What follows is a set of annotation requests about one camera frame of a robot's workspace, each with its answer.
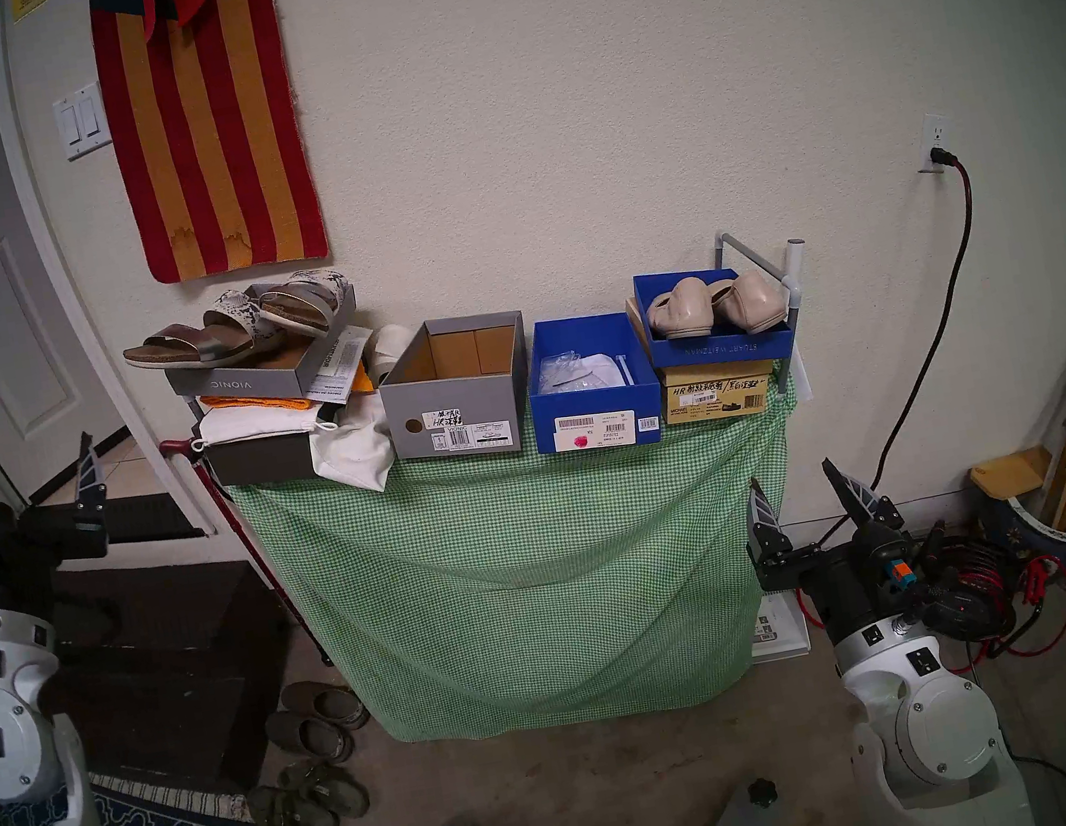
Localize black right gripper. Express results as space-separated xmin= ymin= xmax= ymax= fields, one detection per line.
xmin=736 ymin=442 xmax=945 ymax=658

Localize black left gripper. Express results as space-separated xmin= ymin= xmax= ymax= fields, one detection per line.
xmin=0 ymin=402 xmax=128 ymax=634

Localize grey Vionic shoe box lid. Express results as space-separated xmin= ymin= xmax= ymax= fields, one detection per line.
xmin=153 ymin=267 xmax=372 ymax=422

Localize white flat box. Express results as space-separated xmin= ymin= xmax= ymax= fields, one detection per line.
xmin=741 ymin=587 xmax=814 ymax=665

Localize tan cardboard shoe box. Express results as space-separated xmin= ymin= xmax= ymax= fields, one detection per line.
xmin=657 ymin=350 xmax=783 ymax=429

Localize blue shoe box lid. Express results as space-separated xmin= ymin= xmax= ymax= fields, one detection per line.
xmin=631 ymin=251 xmax=800 ymax=384

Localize beige ballet flat shoe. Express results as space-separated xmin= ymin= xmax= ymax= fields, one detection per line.
xmin=708 ymin=265 xmax=794 ymax=340
xmin=640 ymin=273 xmax=723 ymax=345

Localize dark brown shoe box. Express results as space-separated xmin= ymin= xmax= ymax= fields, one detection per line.
xmin=203 ymin=425 xmax=322 ymax=494

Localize blue shoe box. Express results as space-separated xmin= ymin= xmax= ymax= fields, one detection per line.
xmin=516 ymin=304 xmax=670 ymax=463

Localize grey cardboard shoe box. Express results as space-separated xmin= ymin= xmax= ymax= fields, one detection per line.
xmin=369 ymin=305 xmax=545 ymax=473

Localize yellow padded envelope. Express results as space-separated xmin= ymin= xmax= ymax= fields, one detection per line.
xmin=966 ymin=444 xmax=1059 ymax=506

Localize orange cloth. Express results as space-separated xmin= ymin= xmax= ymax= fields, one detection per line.
xmin=199 ymin=368 xmax=378 ymax=428

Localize red walking cane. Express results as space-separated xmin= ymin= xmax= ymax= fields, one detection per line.
xmin=158 ymin=419 xmax=333 ymax=687

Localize dark brown wooden steps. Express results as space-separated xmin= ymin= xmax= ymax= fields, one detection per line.
xmin=33 ymin=536 xmax=317 ymax=819

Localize clear plastic bag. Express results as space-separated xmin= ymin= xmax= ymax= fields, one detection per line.
xmin=532 ymin=341 xmax=629 ymax=401

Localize green checkered tablecloth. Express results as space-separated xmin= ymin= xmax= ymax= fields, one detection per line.
xmin=222 ymin=368 xmax=846 ymax=776

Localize white paper leaflet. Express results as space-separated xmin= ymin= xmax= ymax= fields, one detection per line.
xmin=295 ymin=322 xmax=386 ymax=410

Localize white cloth dust bag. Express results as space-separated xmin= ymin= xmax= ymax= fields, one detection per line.
xmin=303 ymin=389 xmax=403 ymax=503

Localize brown slipper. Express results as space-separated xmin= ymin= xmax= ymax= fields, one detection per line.
xmin=279 ymin=670 xmax=374 ymax=741
xmin=262 ymin=700 xmax=357 ymax=774

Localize white rolled paper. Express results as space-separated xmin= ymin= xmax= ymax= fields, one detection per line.
xmin=360 ymin=320 xmax=427 ymax=387

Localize black cable reel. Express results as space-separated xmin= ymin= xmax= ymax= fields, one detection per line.
xmin=907 ymin=508 xmax=1037 ymax=651

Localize black red power cable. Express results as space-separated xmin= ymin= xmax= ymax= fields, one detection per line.
xmin=752 ymin=142 xmax=1028 ymax=554

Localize white drawstring dust bag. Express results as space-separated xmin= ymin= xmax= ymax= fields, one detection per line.
xmin=188 ymin=387 xmax=345 ymax=456

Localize white door frame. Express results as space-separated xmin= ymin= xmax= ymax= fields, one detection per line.
xmin=0 ymin=0 xmax=220 ymax=561

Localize white light switch plate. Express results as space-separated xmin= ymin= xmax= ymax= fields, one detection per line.
xmin=50 ymin=80 xmax=115 ymax=162

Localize red yellow striped wall flag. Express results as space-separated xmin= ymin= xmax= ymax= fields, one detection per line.
xmin=86 ymin=0 xmax=332 ymax=290

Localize white wall outlet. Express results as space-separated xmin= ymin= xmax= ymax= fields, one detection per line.
xmin=911 ymin=110 xmax=960 ymax=178

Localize olive strap sandal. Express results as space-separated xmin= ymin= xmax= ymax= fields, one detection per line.
xmin=277 ymin=750 xmax=373 ymax=826
xmin=244 ymin=773 xmax=342 ymax=826

